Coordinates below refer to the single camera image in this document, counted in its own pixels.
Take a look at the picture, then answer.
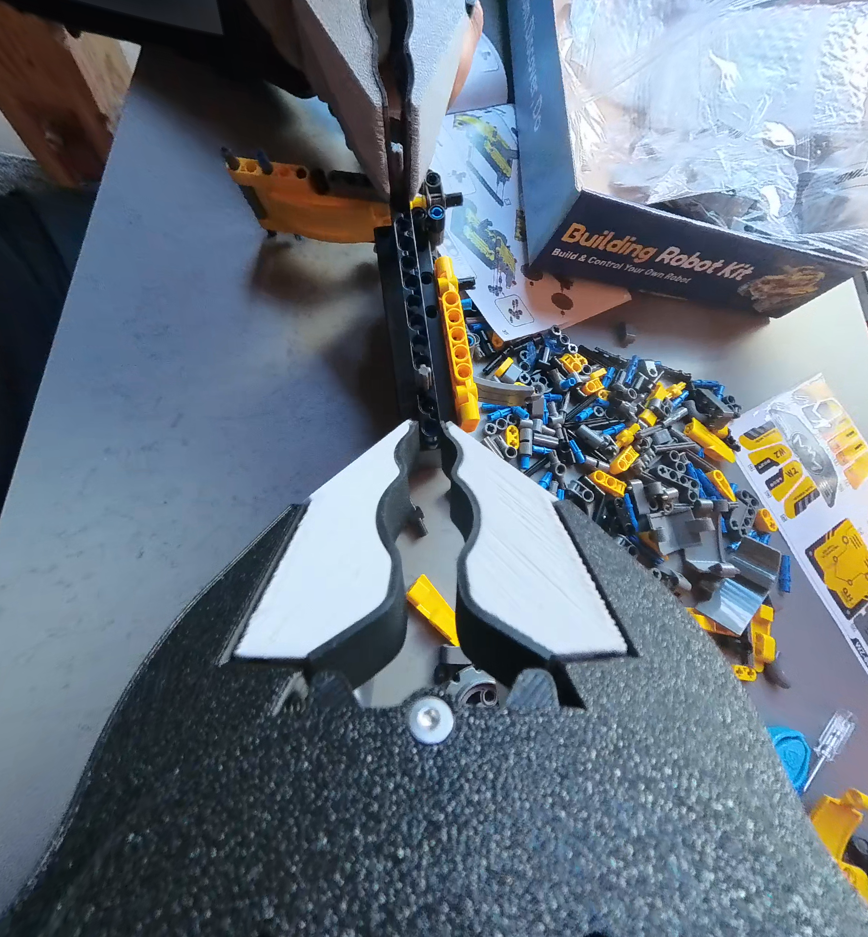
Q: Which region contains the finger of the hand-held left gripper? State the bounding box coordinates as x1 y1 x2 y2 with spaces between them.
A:
288 0 393 200
403 0 475 206

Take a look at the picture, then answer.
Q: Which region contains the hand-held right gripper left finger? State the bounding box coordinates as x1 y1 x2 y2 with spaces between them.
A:
232 423 416 687

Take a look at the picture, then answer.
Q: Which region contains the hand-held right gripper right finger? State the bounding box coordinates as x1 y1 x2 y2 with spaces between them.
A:
441 423 629 687

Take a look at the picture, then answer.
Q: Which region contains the yellow black brick model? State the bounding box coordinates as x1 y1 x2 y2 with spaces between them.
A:
220 146 480 451

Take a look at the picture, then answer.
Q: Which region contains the person's left forearm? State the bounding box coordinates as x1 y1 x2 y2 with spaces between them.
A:
5 0 230 41

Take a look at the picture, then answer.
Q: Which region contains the grey desk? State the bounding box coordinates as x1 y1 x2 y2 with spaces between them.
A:
0 44 868 937

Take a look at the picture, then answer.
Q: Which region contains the person's left hand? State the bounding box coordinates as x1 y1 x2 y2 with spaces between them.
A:
449 15 477 112

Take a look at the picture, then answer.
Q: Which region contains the small yellow slanted brick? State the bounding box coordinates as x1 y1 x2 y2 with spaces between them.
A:
405 574 458 645

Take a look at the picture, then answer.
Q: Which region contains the blue cardboard kit box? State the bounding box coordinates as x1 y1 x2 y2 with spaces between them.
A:
507 0 868 319

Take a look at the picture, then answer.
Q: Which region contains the pile of small building bricks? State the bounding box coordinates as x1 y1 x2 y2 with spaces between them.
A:
471 322 790 685

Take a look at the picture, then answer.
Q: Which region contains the grey curved panel brick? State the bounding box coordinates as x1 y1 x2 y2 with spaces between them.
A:
474 373 545 408

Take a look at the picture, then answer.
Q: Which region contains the instruction booklet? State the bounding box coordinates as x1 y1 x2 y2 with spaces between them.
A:
423 33 633 341

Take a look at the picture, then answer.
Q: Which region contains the clear plastic wrapping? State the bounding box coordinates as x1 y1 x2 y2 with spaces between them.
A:
555 0 868 268

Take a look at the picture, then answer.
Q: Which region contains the yellow sticker sheet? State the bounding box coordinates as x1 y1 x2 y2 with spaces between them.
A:
730 373 868 689

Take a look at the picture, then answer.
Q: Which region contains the wooden furniture leg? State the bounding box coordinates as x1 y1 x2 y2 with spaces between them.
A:
0 0 135 189

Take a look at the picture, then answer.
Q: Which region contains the clear plastic rod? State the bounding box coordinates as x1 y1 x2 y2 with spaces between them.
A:
804 710 857 795

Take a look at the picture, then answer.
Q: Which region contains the yellow brick subassembly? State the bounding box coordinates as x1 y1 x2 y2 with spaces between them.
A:
807 787 868 909

